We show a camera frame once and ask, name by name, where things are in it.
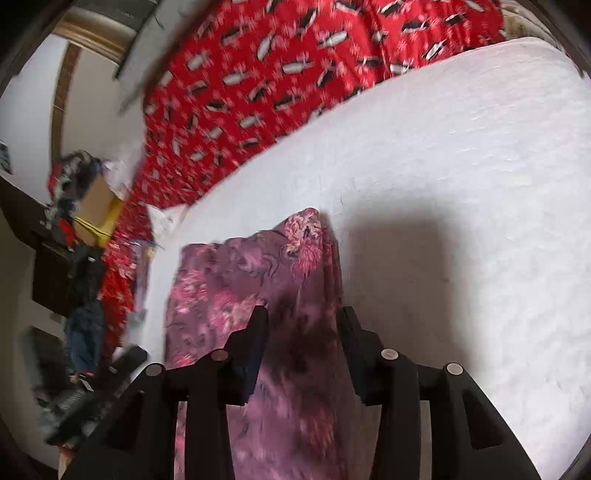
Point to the white paper packet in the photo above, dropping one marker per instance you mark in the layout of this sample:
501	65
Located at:
164	222

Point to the grey pillow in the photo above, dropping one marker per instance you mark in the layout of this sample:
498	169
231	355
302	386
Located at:
165	25

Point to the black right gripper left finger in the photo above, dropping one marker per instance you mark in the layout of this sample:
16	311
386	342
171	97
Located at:
137	438

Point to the white plastic bag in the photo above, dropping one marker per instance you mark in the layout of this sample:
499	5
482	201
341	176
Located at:
120	169

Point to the brown cardboard box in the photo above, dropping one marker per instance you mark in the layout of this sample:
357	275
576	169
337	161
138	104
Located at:
97	213

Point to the pile of dark clothes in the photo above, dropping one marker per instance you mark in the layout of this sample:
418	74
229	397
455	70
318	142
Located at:
68	182

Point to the red satin patterned blanket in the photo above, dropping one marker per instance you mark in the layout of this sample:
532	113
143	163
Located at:
249	73

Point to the white folding mat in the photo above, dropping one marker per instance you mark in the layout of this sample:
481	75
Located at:
460	197

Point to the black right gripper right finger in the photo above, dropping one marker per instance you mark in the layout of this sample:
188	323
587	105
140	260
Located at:
470	439

